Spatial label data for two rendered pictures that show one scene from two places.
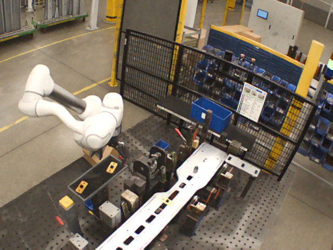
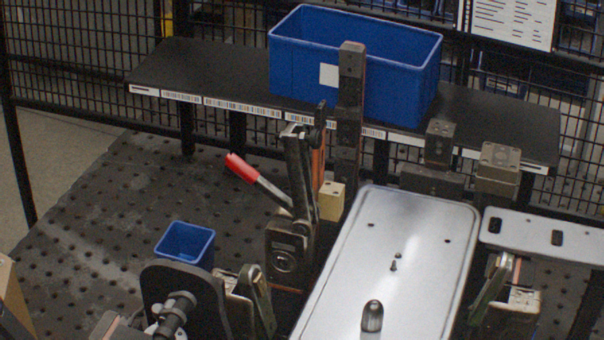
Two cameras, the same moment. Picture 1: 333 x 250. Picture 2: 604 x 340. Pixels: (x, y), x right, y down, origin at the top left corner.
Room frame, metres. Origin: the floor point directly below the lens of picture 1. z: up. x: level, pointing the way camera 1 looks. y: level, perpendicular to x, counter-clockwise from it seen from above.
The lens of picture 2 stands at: (0.53, 0.00, 1.84)
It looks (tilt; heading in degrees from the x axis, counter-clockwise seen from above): 36 degrees down; 350
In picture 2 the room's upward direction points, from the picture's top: 1 degrees clockwise
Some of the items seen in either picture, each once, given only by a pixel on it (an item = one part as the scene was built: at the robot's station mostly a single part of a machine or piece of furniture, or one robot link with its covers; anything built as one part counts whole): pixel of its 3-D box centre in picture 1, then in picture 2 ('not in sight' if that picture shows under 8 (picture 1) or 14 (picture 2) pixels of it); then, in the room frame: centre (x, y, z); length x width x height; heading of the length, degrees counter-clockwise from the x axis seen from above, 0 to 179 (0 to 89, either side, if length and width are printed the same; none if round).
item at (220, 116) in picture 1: (210, 114); (356, 61); (1.85, -0.34, 1.09); 0.30 x 0.17 x 0.13; 57
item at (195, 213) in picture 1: (192, 220); not in sight; (0.94, -0.26, 0.87); 0.12 x 0.09 x 0.35; 62
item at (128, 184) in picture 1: (128, 201); not in sight; (0.99, 0.15, 0.90); 0.05 x 0.05 x 0.40; 62
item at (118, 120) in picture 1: (111, 110); not in sight; (1.00, 0.26, 1.55); 0.13 x 0.11 x 0.16; 175
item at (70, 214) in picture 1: (73, 224); not in sight; (0.70, 0.44, 0.92); 0.08 x 0.08 x 0.44; 62
